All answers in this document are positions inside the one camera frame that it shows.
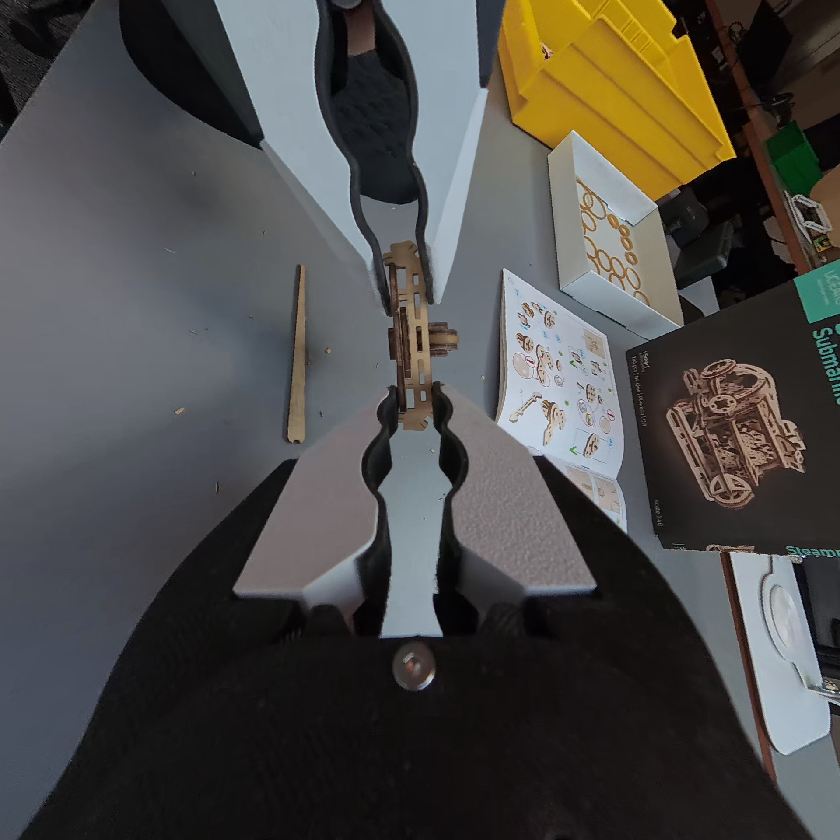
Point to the white cardboard box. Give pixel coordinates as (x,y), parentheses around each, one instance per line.
(630,289)

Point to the green plastic bin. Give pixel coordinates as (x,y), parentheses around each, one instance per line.
(794,157)

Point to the thin wooden stick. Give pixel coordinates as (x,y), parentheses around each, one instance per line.
(297,367)

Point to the document stand with white base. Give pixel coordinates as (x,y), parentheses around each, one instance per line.
(774,656)

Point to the pile of wooden rings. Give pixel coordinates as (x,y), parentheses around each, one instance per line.
(610,243)

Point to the white plastic linkage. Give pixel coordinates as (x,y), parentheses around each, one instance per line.
(810,216)

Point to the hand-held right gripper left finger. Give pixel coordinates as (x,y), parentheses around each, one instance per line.
(308,525)

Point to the open instruction booklet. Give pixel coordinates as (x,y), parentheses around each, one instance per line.
(558,394)

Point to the black model kit box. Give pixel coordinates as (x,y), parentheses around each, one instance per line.
(741,426)

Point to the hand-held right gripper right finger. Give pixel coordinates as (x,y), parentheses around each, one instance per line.
(518,525)

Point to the wooden model assembly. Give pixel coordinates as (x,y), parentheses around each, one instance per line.
(413,341)

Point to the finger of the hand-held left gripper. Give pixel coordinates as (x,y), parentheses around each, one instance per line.
(446,98)
(275,79)

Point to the yellow plastic bin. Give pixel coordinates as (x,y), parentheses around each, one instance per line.
(623,85)

